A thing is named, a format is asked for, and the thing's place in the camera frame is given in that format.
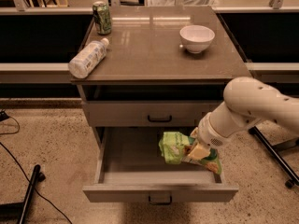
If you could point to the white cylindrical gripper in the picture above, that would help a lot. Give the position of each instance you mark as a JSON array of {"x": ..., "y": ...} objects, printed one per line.
[{"x": 207, "y": 135}]

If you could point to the green rice chip bag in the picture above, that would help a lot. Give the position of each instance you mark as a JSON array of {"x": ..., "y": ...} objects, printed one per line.
[{"x": 173, "y": 147}]

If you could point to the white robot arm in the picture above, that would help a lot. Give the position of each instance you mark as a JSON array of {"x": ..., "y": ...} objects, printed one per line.
[{"x": 246, "y": 102}]

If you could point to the open grey middle drawer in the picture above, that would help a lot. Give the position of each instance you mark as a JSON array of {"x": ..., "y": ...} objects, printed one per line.
[{"x": 130, "y": 169}]

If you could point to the grey drawer cabinet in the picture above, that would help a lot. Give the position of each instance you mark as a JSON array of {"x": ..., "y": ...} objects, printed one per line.
[{"x": 146, "y": 61}]

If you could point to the closed grey top drawer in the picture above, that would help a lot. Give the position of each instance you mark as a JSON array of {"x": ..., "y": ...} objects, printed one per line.
[{"x": 146, "y": 113}]

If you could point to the black stand leg right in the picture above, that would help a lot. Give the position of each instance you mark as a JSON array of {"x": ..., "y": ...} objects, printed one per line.
[{"x": 275, "y": 151}]

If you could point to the black stand leg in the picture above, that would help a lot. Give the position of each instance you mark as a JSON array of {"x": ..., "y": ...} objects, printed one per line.
[
  {"x": 275, "y": 151},
  {"x": 20, "y": 210}
]

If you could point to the white ceramic bowl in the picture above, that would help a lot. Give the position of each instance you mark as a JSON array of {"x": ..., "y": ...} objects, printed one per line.
[{"x": 196, "y": 38}]

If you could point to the clear plastic water bottle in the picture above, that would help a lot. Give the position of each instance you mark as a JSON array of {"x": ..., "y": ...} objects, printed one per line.
[{"x": 86, "y": 60}]

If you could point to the green soda can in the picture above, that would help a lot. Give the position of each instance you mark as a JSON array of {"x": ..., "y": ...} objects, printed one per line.
[{"x": 102, "y": 18}]

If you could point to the black stand leg left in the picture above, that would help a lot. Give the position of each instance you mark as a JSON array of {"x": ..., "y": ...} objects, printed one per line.
[{"x": 20, "y": 210}]

